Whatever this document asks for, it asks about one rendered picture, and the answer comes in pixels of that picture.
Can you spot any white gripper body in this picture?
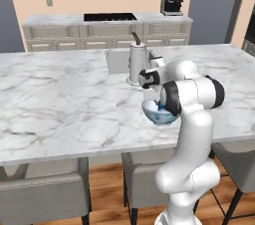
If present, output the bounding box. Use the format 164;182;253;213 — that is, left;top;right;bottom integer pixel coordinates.
142;87;162;103

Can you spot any white ice cube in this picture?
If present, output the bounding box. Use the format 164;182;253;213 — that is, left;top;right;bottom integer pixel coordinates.
146;101;160;112

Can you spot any blue and white bowl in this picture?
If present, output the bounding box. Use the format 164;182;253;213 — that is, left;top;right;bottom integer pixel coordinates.
140;99;180;126

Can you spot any beige base cupboard run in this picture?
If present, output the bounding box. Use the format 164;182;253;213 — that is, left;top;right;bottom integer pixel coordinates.
22;12;194;53

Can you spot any grey upholstered stool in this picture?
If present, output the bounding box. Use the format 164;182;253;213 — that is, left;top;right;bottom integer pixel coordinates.
210;140;255;225
0;156;93;225
121;148;177;225

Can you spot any black hob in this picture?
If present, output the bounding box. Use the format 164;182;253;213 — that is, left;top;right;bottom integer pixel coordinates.
83;12;138;23

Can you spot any black and silver coffee machine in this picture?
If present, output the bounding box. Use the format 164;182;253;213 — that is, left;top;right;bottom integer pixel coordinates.
159;0;186;17

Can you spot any black and silver oven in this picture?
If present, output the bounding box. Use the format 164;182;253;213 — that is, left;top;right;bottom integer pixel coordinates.
241;12;255;58

